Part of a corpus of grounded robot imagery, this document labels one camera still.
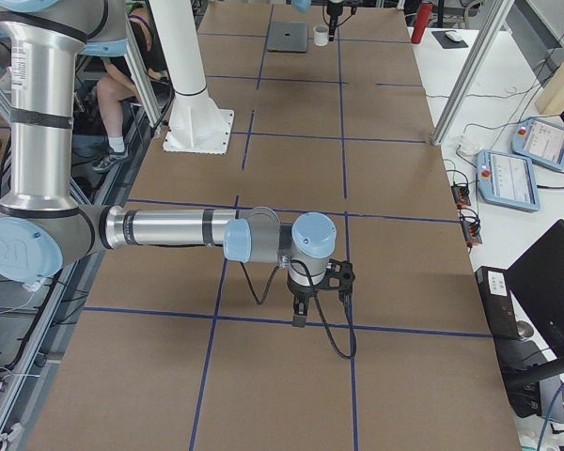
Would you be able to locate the teach pendant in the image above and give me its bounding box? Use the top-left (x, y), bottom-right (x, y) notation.
top-left (511, 117), bottom-right (564, 171)
top-left (477, 149), bottom-right (541, 211)

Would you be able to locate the orange usb hub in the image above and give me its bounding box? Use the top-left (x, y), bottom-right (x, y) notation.
top-left (461, 216), bottom-right (482, 248)
top-left (451, 184), bottom-right (471, 209)

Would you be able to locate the grey closed laptop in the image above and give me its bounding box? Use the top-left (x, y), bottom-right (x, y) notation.
top-left (266, 22), bottom-right (308, 54)

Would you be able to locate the aluminium frame post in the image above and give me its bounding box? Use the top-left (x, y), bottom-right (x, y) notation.
top-left (431, 0), bottom-right (514, 146)

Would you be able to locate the white computer mouse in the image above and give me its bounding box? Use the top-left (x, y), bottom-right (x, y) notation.
top-left (445, 30), bottom-right (463, 42)

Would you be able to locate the black mouse pad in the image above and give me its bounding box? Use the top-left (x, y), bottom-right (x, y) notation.
top-left (431, 30), bottom-right (468, 49)

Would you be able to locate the red bottle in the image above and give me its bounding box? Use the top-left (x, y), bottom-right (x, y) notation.
top-left (411, 1), bottom-right (433, 44)

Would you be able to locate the seated person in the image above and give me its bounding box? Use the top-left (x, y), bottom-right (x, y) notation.
top-left (92, 3), bottom-right (167, 174)

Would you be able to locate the near teach pendant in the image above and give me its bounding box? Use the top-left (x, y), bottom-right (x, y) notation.
top-left (477, 149), bottom-right (541, 211)

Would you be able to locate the black monitor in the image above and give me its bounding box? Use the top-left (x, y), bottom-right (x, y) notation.
top-left (507, 219), bottom-right (564, 356)

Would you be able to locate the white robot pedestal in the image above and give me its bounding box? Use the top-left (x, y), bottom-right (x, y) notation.
top-left (149, 0), bottom-right (234, 155)

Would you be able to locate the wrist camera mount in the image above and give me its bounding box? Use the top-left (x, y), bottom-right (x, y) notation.
top-left (316, 258), bottom-right (355, 304)

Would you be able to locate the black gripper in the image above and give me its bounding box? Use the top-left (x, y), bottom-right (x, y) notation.
top-left (326, 0), bottom-right (344, 41)
top-left (287, 278), bottom-right (317, 328)

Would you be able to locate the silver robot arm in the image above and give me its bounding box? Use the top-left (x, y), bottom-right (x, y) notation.
top-left (0, 1), bottom-right (337, 327)

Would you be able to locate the white cup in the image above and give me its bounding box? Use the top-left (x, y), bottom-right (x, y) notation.
top-left (313, 24), bottom-right (328, 47)

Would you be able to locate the black computer box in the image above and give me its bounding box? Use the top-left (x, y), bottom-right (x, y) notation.
top-left (475, 266), bottom-right (564, 424)

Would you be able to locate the far teach pendant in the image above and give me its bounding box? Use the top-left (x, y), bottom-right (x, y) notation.
top-left (511, 117), bottom-right (564, 171)

